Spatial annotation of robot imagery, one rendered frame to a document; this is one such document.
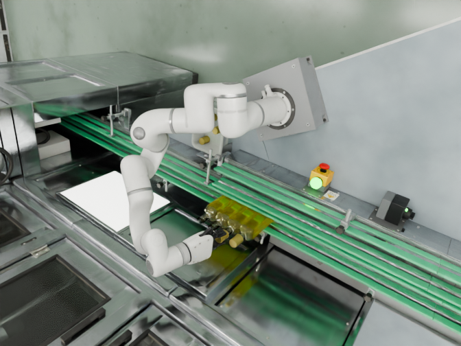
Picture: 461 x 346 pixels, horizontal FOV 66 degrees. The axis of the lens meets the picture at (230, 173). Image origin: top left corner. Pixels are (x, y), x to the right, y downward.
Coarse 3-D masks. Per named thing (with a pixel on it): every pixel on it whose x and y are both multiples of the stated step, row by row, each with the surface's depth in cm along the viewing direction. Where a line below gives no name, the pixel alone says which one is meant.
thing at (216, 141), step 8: (216, 112) 163; (216, 120) 165; (192, 136) 167; (200, 136) 171; (216, 136) 168; (192, 144) 169; (200, 144) 170; (208, 144) 170; (216, 144) 170; (208, 152) 165; (216, 152) 164
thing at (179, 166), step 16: (96, 128) 191; (128, 144) 179; (176, 160) 171; (192, 176) 159; (224, 192) 151; (256, 208) 144; (288, 224) 137; (320, 240) 131; (352, 256) 125; (384, 272) 120; (416, 288) 115; (448, 304) 111
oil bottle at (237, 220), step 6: (246, 210) 144; (252, 210) 145; (234, 216) 140; (240, 216) 140; (246, 216) 141; (228, 222) 137; (234, 222) 136; (240, 222) 137; (234, 228) 136; (234, 234) 137
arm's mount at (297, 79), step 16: (288, 64) 126; (304, 64) 126; (256, 80) 136; (272, 80) 132; (288, 80) 127; (304, 80) 124; (256, 96) 138; (288, 96) 129; (304, 96) 125; (320, 96) 133; (304, 112) 127; (320, 112) 131; (256, 128) 142; (272, 128) 137; (288, 128) 133; (304, 128) 129
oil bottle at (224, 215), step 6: (234, 204) 147; (240, 204) 148; (222, 210) 142; (228, 210) 143; (234, 210) 143; (240, 210) 145; (216, 216) 140; (222, 216) 139; (228, 216) 139; (222, 222) 139
